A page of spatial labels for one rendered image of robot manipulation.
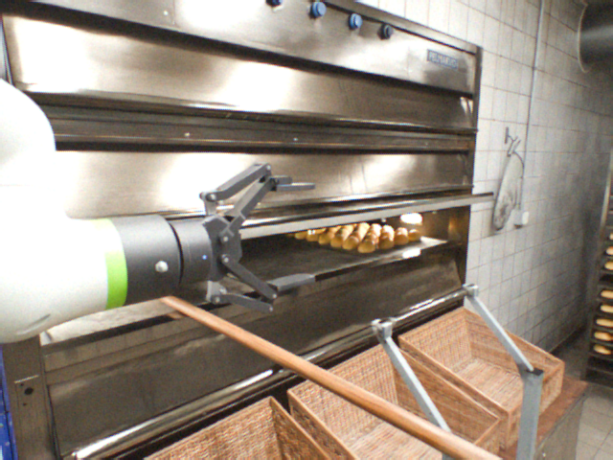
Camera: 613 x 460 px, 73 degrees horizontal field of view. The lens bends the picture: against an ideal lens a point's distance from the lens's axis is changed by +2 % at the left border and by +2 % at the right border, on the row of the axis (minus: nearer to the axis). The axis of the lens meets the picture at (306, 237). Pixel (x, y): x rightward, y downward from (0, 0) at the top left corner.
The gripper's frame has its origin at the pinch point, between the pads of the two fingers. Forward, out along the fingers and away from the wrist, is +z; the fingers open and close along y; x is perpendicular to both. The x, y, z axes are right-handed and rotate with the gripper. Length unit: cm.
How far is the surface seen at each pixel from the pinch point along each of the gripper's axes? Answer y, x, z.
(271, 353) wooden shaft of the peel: 29.0, -20.0, 8.8
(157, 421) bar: 31.9, -17.9, -16.2
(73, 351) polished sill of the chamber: 32, -55, -20
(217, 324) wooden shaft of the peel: 28.7, -40.0, 7.7
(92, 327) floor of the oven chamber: 31, -64, -14
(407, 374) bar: 42, -10, 43
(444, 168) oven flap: -6, -56, 135
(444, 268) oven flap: 43, -57, 143
